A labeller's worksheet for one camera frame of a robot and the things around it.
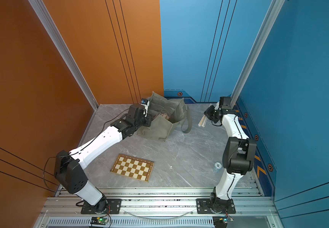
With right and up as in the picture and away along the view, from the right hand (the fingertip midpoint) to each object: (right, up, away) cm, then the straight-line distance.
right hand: (205, 112), depth 93 cm
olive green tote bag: (-29, -11, -8) cm, 32 cm away
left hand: (-36, -1, -10) cm, 37 cm away
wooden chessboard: (-46, -34, -9) cm, 58 cm away
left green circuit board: (-59, -56, -23) cm, 84 cm away
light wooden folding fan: (-2, -5, -4) cm, 7 cm away
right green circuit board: (+2, -56, -23) cm, 61 cm away
